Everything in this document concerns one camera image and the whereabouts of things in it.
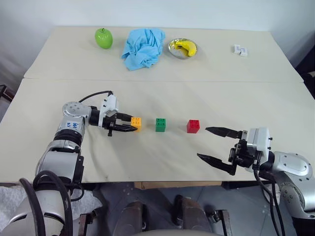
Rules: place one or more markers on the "dark rounded shape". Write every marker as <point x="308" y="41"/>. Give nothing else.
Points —
<point x="133" y="217"/>
<point x="190" y="214"/>

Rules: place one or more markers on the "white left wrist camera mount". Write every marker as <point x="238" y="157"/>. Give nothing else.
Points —
<point x="110" y="106"/>

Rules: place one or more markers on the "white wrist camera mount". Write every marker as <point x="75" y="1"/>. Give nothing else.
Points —
<point x="259" y="141"/>
<point x="110" y="106"/>

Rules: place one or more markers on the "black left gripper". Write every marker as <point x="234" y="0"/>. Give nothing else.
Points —
<point x="109" y="123"/>

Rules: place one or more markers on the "green toy brick cube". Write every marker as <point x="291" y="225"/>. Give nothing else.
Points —
<point x="160" y="125"/>

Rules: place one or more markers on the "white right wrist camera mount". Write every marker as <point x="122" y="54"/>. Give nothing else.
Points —
<point x="259" y="141"/>

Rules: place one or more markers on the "shiny metal bowl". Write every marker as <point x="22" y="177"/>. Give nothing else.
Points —
<point x="174" y="52"/>

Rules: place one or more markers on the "red toy brick cube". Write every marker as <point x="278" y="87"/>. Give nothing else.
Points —
<point x="193" y="126"/>

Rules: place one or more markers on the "green apple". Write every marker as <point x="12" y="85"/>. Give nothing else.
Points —
<point x="103" y="38"/>

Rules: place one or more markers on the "dark metal stand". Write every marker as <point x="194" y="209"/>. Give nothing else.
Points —
<point x="5" y="93"/>

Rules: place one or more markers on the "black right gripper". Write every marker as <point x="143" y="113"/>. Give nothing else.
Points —
<point x="243" y="155"/>

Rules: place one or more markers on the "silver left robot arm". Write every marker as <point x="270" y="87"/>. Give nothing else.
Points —
<point x="65" y="157"/>

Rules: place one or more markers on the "yellow banana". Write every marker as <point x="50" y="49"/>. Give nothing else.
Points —
<point x="189" y="47"/>

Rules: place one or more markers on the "orange toy brick cube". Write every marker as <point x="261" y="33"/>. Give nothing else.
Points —
<point x="136" y="124"/>

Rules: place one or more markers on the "crumpled light blue cloth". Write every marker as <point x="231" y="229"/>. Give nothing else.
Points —
<point x="142" y="50"/>

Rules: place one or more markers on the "black metal frame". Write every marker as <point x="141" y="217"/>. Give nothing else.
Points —
<point x="222" y="221"/>

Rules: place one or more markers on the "brown cardboard piece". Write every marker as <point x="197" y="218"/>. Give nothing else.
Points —
<point x="177" y="185"/>

